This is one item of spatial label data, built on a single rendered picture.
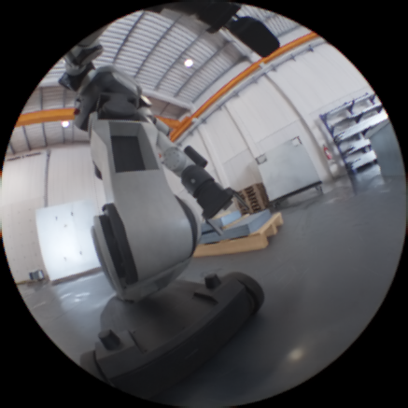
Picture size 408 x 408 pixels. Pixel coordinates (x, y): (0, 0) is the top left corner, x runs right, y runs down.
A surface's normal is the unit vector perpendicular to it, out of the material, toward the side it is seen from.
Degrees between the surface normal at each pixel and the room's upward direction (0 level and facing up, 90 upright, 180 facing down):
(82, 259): 90
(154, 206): 74
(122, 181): 88
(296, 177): 78
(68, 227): 90
